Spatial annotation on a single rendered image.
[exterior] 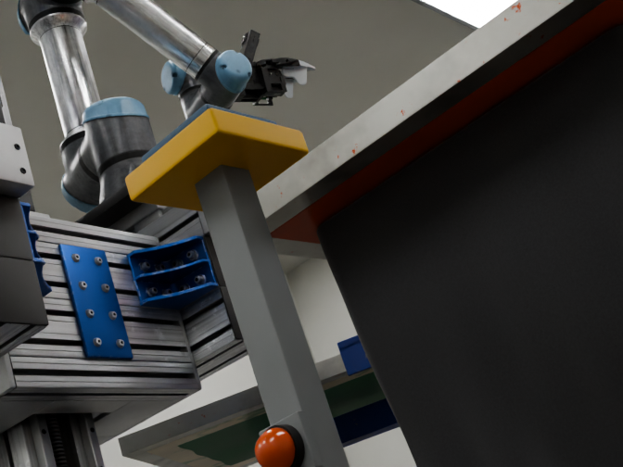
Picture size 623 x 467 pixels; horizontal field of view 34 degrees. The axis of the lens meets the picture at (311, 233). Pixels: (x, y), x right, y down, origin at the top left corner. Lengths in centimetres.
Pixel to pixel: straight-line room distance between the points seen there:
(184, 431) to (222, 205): 114
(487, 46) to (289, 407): 41
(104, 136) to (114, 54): 265
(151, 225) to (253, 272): 78
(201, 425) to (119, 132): 62
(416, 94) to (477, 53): 8
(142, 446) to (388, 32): 326
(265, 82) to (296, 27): 243
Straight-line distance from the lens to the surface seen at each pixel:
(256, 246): 93
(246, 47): 228
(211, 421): 204
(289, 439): 85
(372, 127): 109
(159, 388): 151
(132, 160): 178
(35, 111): 470
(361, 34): 489
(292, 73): 229
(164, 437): 206
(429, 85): 106
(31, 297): 128
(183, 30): 204
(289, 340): 90
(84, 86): 204
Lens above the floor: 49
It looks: 21 degrees up
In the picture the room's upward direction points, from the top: 20 degrees counter-clockwise
